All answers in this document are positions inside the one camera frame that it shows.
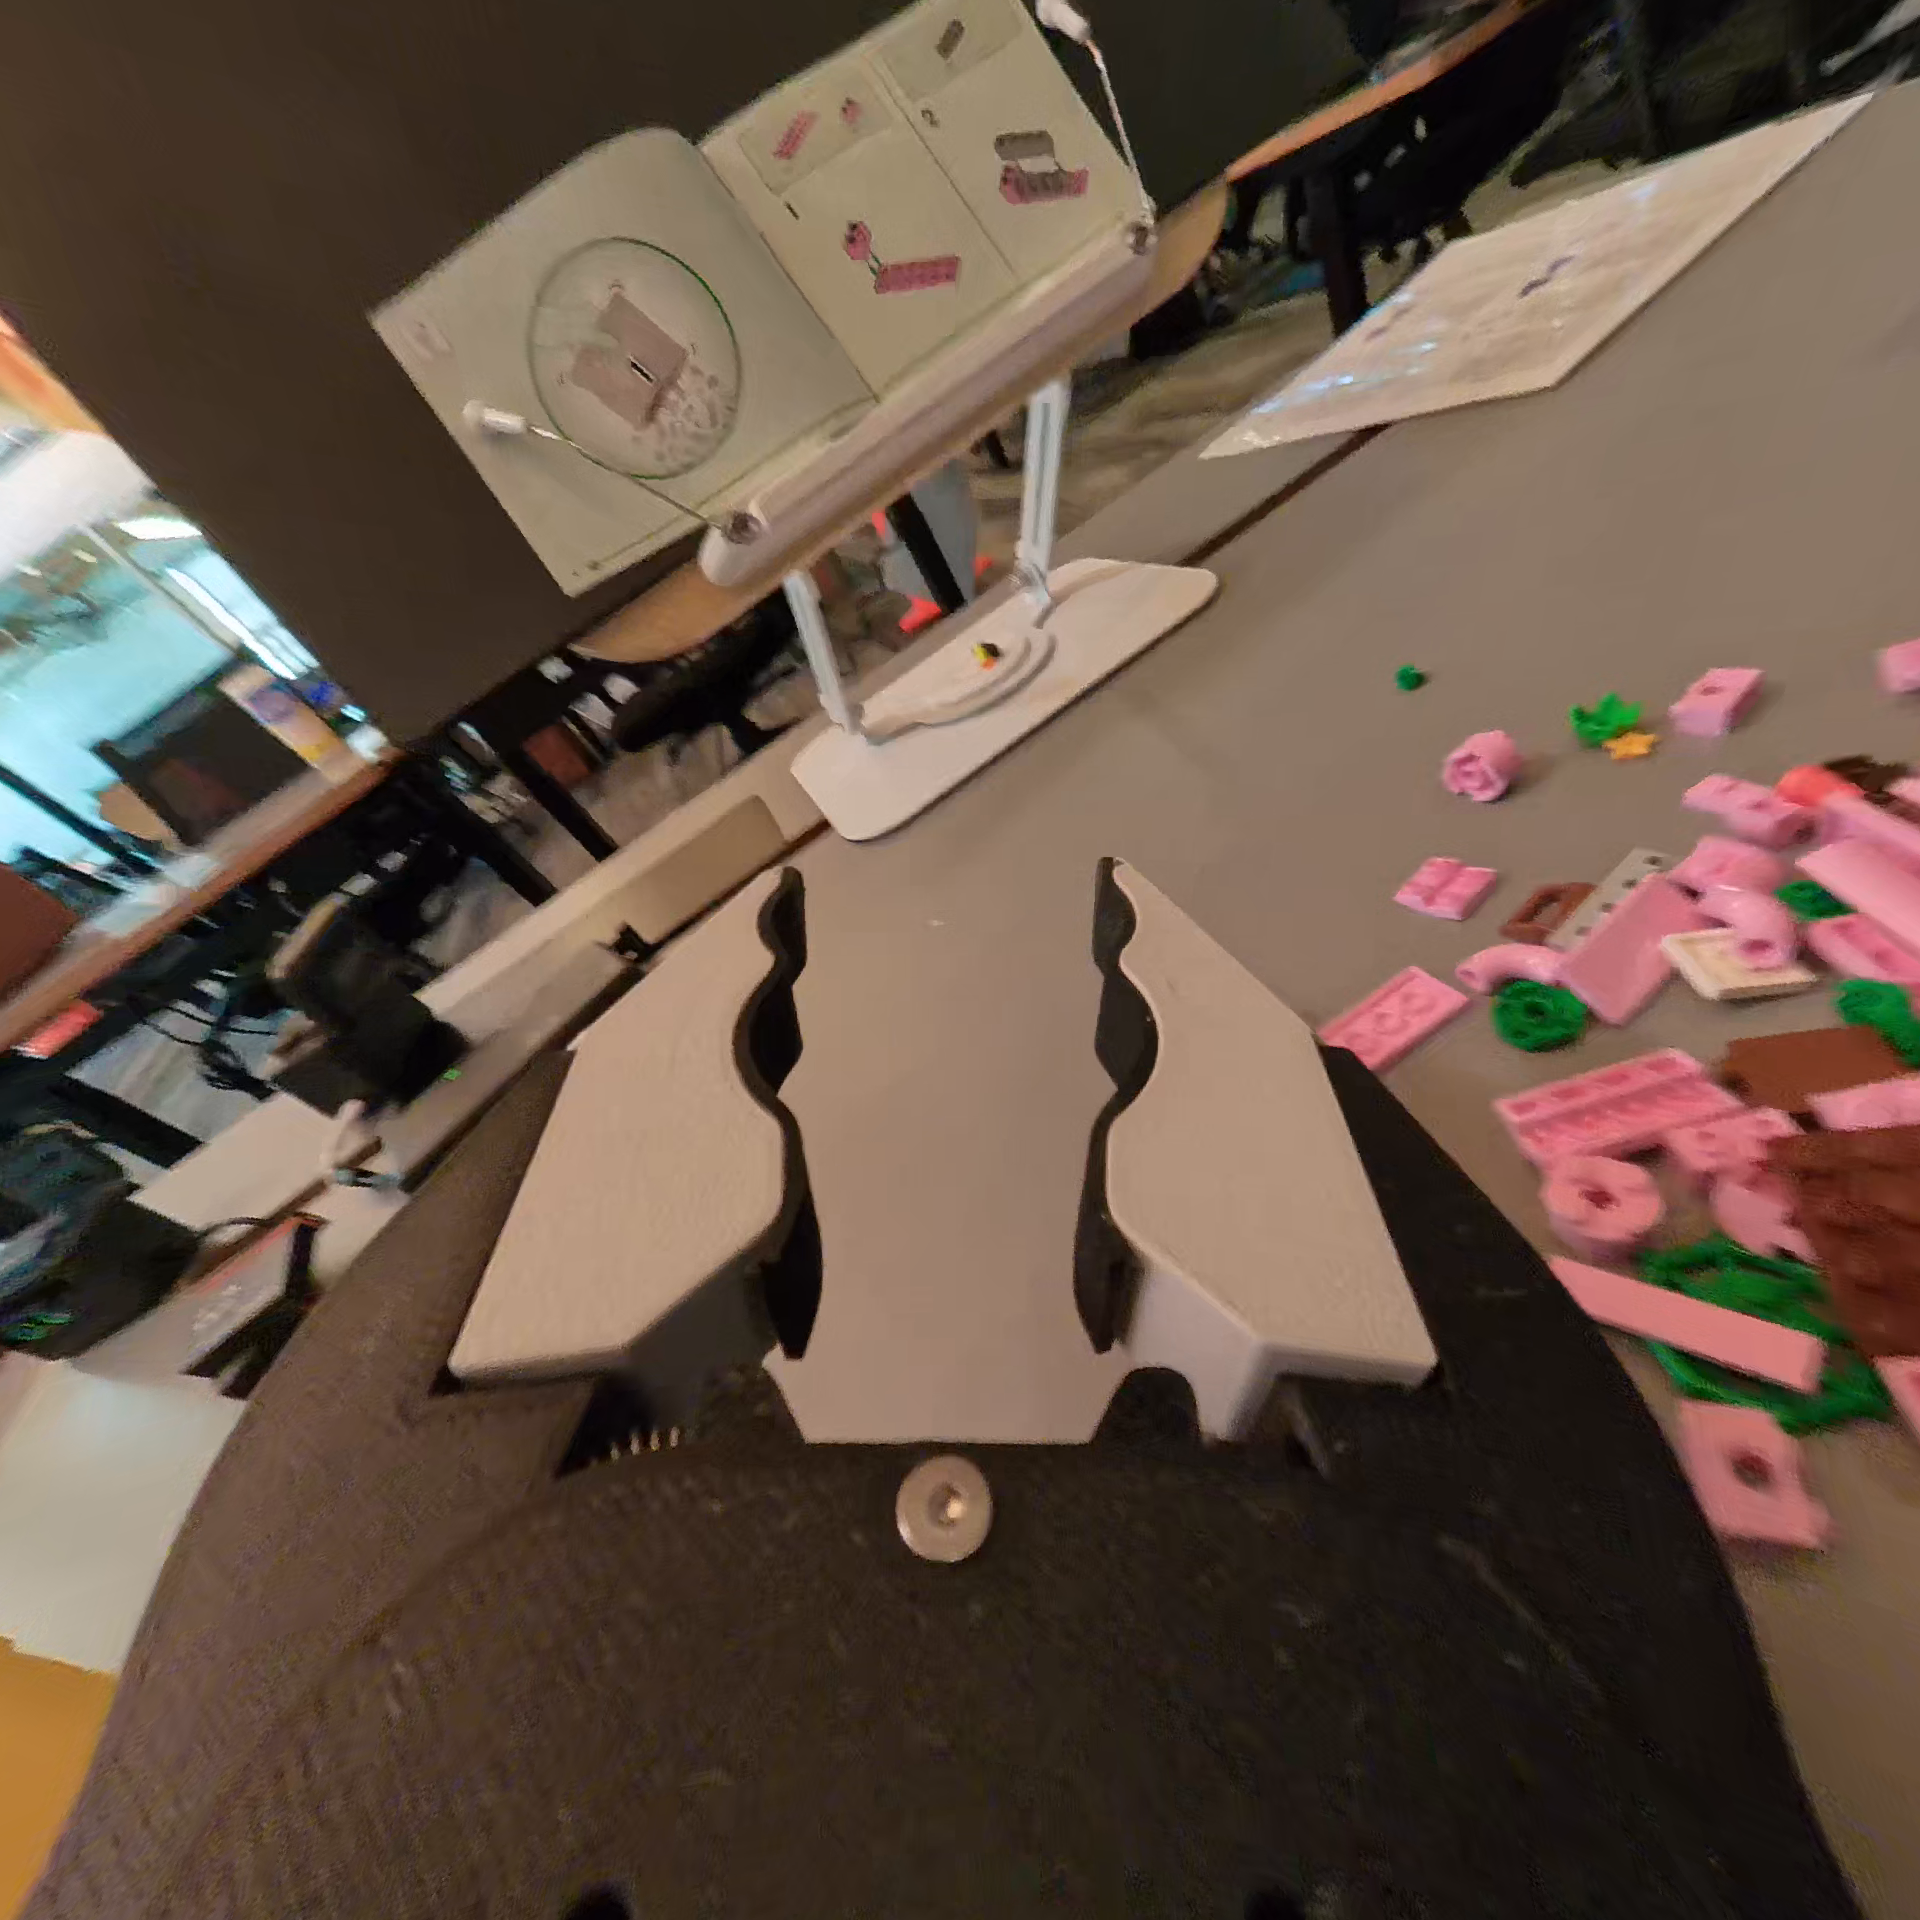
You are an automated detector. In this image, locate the pile of pink toy bricks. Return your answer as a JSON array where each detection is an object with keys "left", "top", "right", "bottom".
[{"left": 1314, "top": 637, "right": 1920, "bottom": 1557}]

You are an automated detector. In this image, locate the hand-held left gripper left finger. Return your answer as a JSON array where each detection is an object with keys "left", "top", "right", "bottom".
[{"left": 448, "top": 863, "right": 826, "bottom": 1382}]

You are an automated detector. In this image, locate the black partition panel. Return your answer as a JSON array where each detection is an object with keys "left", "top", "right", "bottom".
[{"left": 0, "top": 0, "right": 1354, "bottom": 741}]

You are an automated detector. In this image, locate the brick instruction booklet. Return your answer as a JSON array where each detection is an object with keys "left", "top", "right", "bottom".
[{"left": 363, "top": 0, "right": 1154, "bottom": 596}]

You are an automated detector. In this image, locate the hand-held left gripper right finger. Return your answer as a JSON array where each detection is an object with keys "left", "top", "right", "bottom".
[{"left": 1065, "top": 860, "right": 1443, "bottom": 1443}]

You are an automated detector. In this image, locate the printed paper sheet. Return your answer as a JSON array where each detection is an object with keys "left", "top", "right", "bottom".
[{"left": 1200, "top": 89, "right": 1875, "bottom": 454}]

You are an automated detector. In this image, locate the white book stand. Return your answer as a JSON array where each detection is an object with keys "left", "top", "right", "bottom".
[{"left": 461, "top": 0, "right": 1214, "bottom": 844}]

